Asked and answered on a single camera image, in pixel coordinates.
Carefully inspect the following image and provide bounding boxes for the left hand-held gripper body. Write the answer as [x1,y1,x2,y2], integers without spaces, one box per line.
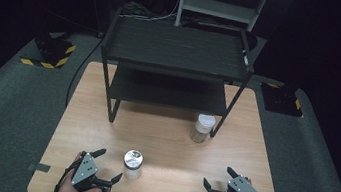
[69,148,117,192]

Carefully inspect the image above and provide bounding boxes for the glass jar with silver lid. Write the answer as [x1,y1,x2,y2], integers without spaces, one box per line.
[121,148,145,182]

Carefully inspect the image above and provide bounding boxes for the clear jar with white lid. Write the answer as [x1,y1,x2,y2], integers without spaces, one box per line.
[189,112,217,146]

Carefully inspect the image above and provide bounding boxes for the black two-tier shelf rack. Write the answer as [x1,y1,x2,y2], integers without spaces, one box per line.
[89,5,261,143]

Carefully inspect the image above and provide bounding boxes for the grey tape piece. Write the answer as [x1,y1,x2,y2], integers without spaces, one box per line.
[27,161,52,174]

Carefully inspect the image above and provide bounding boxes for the yellow-black striped stand base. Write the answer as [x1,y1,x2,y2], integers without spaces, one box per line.
[20,33,78,72]
[256,82,307,118]

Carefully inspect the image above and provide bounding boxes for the black gripper strap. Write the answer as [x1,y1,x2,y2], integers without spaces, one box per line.
[52,155,83,192]

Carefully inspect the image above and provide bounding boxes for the black floor cable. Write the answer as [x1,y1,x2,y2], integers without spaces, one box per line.
[64,30,106,113]

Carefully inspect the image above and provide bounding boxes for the bundle of cables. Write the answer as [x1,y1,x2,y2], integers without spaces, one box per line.
[120,0,179,26]

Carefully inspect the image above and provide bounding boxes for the grey metal stand frame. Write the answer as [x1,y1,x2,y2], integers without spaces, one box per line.
[173,0,296,43]

